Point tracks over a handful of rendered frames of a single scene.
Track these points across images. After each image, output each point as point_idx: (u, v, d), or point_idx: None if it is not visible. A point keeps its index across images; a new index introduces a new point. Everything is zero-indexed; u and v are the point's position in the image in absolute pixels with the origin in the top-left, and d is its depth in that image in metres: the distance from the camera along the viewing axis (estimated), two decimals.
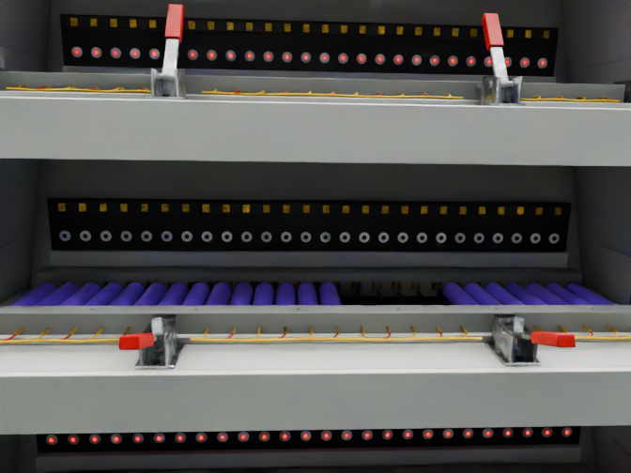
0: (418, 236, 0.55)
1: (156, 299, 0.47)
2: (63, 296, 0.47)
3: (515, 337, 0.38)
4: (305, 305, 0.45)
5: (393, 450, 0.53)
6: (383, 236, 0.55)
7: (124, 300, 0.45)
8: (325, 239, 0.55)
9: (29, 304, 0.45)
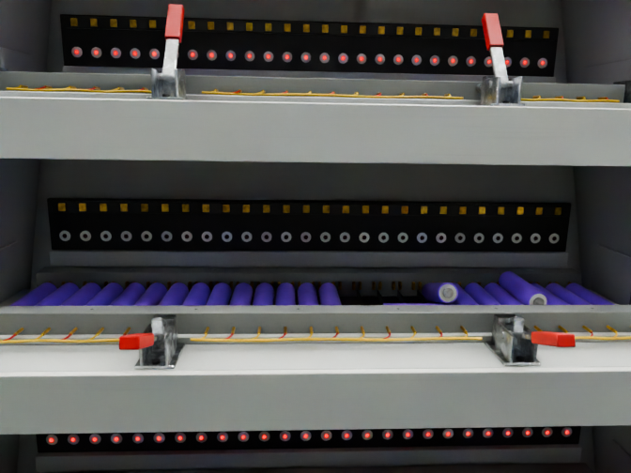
0: (418, 236, 0.55)
1: (156, 299, 0.47)
2: (63, 296, 0.47)
3: (515, 337, 0.38)
4: (304, 305, 0.45)
5: (393, 450, 0.53)
6: (383, 236, 0.55)
7: (124, 300, 0.45)
8: (325, 239, 0.55)
9: (29, 304, 0.45)
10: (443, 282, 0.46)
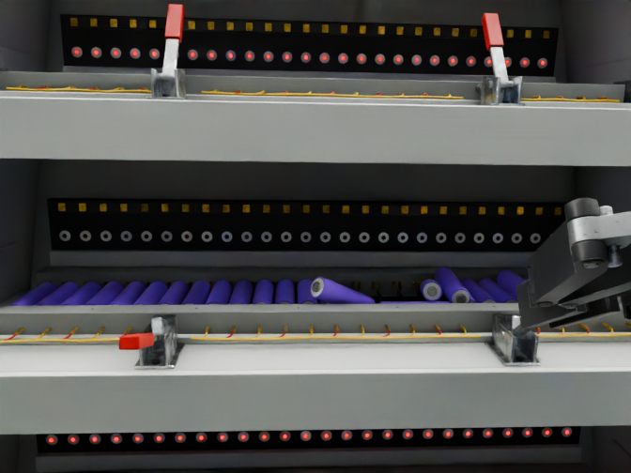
0: (418, 236, 0.55)
1: (157, 297, 0.47)
2: (63, 295, 0.47)
3: (515, 337, 0.38)
4: (303, 301, 0.46)
5: (393, 450, 0.53)
6: (383, 236, 0.55)
7: (125, 298, 0.46)
8: (325, 239, 0.55)
9: (29, 304, 0.45)
10: (431, 281, 0.47)
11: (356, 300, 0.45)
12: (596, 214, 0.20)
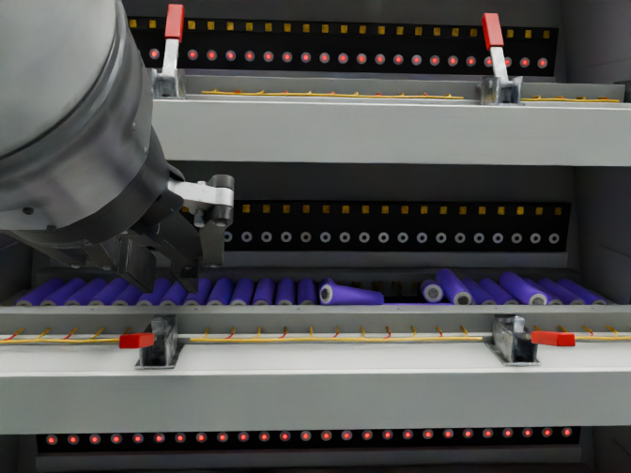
0: (418, 236, 0.55)
1: (161, 294, 0.48)
2: (70, 290, 0.48)
3: (515, 337, 0.38)
4: (303, 299, 0.46)
5: (393, 450, 0.53)
6: (383, 236, 0.55)
7: (130, 295, 0.47)
8: (325, 239, 0.55)
9: (38, 298, 0.46)
10: (435, 282, 0.47)
11: None
12: None
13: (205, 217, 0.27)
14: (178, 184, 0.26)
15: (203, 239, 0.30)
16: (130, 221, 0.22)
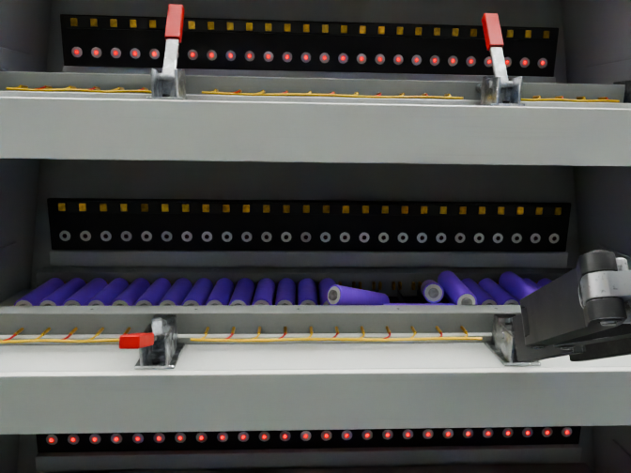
0: (418, 236, 0.55)
1: (161, 294, 0.48)
2: (70, 290, 0.48)
3: (515, 337, 0.38)
4: (303, 299, 0.46)
5: (393, 450, 0.53)
6: (383, 236, 0.55)
7: (130, 295, 0.47)
8: (325, 239, 0.55)
9: (38, 298, 0.46)
10: (436, 282, 0.47)
11: None
12: (614, 268, 0.19)
13: None
14: None
15: None
16: None
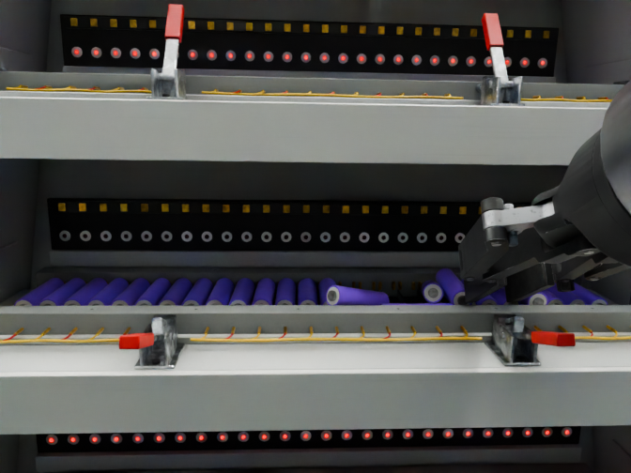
0: (418, 236, 0.55)
1: (161, 294, 0.48)
2: (70, 290, 0.48)
3: (515, 337, 0.38)
4: (303, 299, 0.46)
5: (393, 450, 0.53)
6: (383, 236, 0.55)
7: (130, 295, 0.47)
8: (325, 239, 0.55)
9: (38, 298, 0.46)
10: (437, 283, 0.47)
11: None
12: (500, 208, 0.29)
13: None
14: None
15: None
16: None
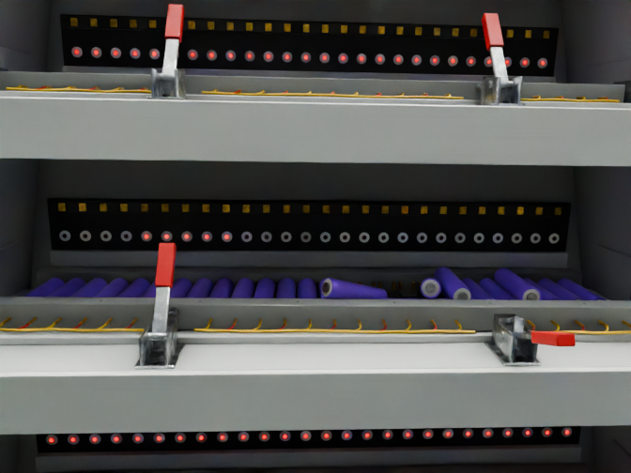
0: (418, 236, 0.55)
1: None
2: (70, 290, 0.48)
3: (515, 337, 0.38)
4: None
5: (393, 450, 0.53)
6: (383, 236, 0.55)
7: (129, 295, 0.47)
8: (325, 239, 0.55)
9: None
10: (434, 279, 0.47)
11: None
12: None
13: None
14: None
15: None
16: None
